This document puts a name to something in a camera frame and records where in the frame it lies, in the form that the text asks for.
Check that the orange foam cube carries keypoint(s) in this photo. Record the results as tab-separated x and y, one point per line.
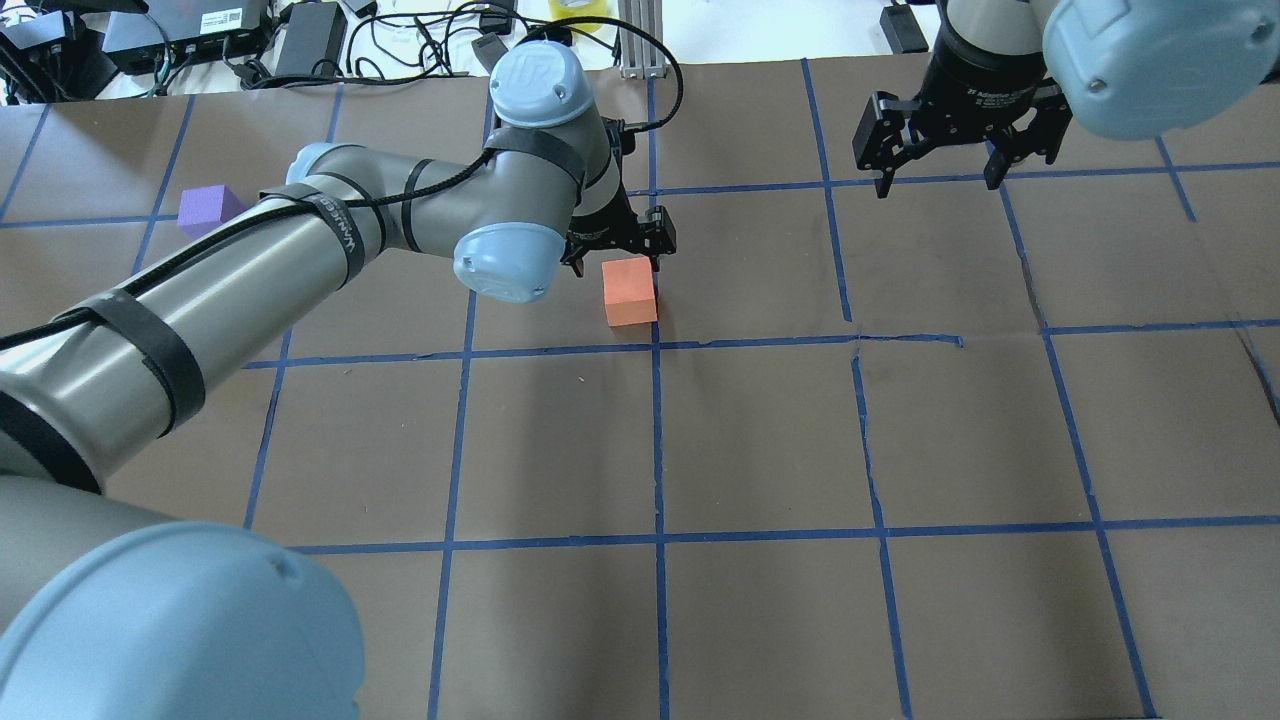
629	292

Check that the yellow tape roll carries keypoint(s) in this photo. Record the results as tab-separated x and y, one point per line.
582	15

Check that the aluminium frame post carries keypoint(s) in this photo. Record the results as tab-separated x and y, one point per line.
638	57

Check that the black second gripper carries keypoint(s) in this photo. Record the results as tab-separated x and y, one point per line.
978	88

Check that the black power adapter brick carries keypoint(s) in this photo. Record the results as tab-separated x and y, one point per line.
901	30

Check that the purple foam cube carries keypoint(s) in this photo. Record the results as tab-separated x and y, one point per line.
203	209

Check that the black laptop power brick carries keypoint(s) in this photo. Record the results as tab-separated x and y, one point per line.
313	38

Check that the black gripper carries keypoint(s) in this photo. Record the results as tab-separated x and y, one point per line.
606	222

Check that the black network switch box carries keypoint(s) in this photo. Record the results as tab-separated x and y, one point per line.
171	32

